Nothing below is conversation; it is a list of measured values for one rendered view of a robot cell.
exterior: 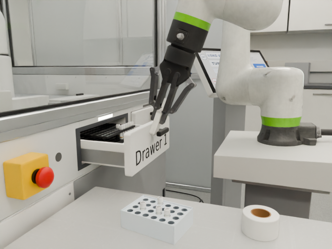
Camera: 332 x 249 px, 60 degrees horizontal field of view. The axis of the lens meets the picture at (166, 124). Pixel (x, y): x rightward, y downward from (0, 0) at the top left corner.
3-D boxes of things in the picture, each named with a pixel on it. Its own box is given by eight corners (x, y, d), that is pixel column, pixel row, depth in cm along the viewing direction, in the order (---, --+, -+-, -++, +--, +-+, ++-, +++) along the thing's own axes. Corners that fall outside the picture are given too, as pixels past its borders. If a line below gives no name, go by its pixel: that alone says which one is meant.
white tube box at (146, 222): (193, 224, 60) (193, 207, 59) (174, 245, 53) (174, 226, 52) (143, 210, 66) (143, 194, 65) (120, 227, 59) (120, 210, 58)
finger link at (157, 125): (163, 109, 78) (165, 110, 78) (155, 132, 80) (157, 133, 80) (159, 110, 75) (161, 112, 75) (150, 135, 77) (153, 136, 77)
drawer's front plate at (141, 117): (163, 127, 131) (163, 103, 129) (136, 142, 104) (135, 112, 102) (159, 127, 131) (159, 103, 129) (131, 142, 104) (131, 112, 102)
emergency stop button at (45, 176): (57, 184, 57) (55, 164, 56) (42, 191, 53) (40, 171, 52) (44, 182, 58) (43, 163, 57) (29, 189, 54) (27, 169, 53)
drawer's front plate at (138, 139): (169, 147, 97) (169, 115, 95) (131, 177, 70) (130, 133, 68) (164, 147, 98) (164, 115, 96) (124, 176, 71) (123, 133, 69)
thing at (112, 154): (162, 144, 96) (162, 126, 95) (127, 168, 72) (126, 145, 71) (63, 135, 109) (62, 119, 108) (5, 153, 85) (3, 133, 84)
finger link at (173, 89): (178, 71, 75) (183, 73, 75) (166, 110, 78) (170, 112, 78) (174, 71, 72) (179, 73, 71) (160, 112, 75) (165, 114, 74)
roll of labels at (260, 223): (284, 232, 57) (286, 213, 56) (266, 246, 52) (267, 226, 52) (254, 219, 62) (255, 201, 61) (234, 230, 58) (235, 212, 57)
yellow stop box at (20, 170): (54, 186, 59) (51, 153, 58) (26, 201, 53) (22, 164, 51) (34, 184, 61) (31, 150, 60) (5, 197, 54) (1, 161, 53)
